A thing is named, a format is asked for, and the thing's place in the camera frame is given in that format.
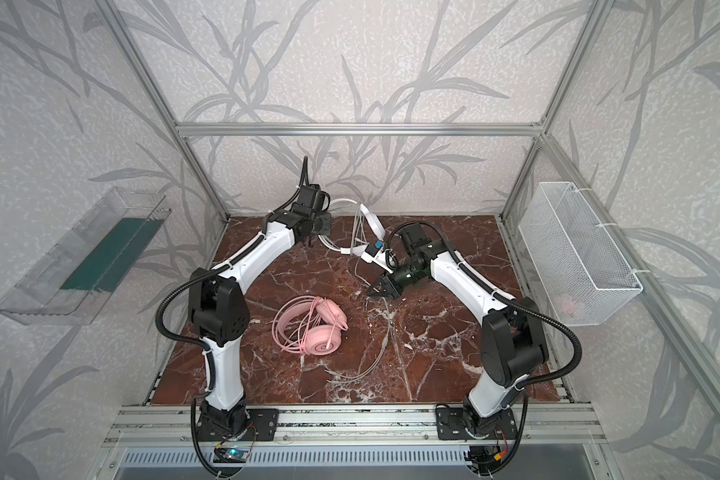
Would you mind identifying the white headphones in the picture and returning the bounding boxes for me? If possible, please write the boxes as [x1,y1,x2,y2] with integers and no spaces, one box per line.
[318,198,386,257]

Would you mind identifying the pink headphone cable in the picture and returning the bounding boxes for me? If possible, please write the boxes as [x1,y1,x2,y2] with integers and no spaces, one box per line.
[272,295,331,355]

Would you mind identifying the pink headphones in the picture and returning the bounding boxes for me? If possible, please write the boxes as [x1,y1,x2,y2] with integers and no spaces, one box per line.
[271,295,348,356]

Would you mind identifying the white headphone cable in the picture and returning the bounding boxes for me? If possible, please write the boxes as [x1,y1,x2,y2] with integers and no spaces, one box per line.
[329,251,394,382]

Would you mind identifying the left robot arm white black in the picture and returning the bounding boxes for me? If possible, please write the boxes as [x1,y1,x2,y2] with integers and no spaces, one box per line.
[154,183,331,432]

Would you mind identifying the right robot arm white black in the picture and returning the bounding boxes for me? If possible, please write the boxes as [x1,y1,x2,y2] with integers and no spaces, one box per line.
[362,221,583,429]

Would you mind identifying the pink item in basket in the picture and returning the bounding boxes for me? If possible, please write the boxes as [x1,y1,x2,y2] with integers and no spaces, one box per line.
[553,294,583,319]

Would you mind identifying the right wiring connector board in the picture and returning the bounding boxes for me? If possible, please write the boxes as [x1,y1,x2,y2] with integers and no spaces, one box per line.
[464,446,514,471]

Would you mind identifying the green circuit board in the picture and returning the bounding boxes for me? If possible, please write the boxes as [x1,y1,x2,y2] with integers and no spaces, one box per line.
[214,446,250,464]

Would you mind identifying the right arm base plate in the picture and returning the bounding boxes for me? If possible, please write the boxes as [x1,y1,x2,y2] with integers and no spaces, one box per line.
[434,404,518,441]

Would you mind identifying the white wire mesh basket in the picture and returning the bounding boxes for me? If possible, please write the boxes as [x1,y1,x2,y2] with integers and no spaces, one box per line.
[519,181,643,327]

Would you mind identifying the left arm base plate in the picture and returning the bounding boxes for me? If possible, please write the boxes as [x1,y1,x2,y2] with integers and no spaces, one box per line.
[195,405,279,442]

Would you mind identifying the clear plastic wall bin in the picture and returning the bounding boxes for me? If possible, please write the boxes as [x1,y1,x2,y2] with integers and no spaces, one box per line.
[0,187,171,326]

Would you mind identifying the aluminium front rail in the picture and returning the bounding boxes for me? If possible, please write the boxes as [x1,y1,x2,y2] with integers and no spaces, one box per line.
[102,403,607,447]

